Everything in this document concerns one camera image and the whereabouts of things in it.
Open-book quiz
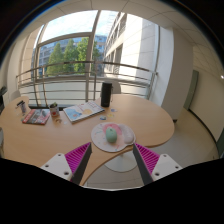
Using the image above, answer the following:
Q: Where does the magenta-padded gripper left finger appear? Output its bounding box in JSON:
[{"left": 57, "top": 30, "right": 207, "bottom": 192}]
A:
[{"left": 39, "top": 142, "right": 93, "bottom": 185}]

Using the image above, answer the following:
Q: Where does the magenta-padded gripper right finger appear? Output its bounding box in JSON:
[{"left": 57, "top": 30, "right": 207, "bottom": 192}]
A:
[{"left": 132, "top": 142, "right": 184, "bottom": 186}]

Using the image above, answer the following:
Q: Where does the mint green computer mouse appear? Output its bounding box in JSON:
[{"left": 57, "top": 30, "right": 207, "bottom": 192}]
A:
[{"left": 105, "top": 126, "right": 119, "bottom": 144}]

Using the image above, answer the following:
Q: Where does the white round table base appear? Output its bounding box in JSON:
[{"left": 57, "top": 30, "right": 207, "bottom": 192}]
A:
[{"left": 104, "top": 151, "right": 138, "bottom": 173}]

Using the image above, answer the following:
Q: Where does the white blue illustrated book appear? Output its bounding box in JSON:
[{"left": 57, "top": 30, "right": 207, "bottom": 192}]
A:
[{"left": 62, "top": 100, "right": 106, "bottom": 124}]

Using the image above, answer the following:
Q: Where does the white mug with red print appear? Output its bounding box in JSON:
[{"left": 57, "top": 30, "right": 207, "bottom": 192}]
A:
[{"left": 49, "top": 102, "right": 61, "bottom": 118}]

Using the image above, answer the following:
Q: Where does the black tall tumbler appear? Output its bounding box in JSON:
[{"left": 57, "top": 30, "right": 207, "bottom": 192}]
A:
[{"left": 100, "top": 81, "right": 114, "bottom": 108}]

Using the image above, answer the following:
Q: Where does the white chair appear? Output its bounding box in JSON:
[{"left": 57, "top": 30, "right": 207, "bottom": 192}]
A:
[
  {"left": 9, "top": 89, "right": 22, "bottom": 101},
  {"left": 111, "top": 81, "right": 123, "bottom": 95}
]

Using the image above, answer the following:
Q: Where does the grey-green door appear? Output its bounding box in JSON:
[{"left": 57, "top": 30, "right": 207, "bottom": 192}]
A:
[{"left": 182, "top": 69, "right": 200, "bottom": 112}]

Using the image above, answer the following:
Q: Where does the metal balcony railing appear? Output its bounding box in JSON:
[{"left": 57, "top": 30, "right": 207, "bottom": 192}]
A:
[{"left": 15, "top": 60, "right": 158, "bottom": 105}]

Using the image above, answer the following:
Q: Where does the black office printer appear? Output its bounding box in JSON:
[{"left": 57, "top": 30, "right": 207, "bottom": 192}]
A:
[{"left": 0, "top": 85, "right": 8, "bottom": 115}]

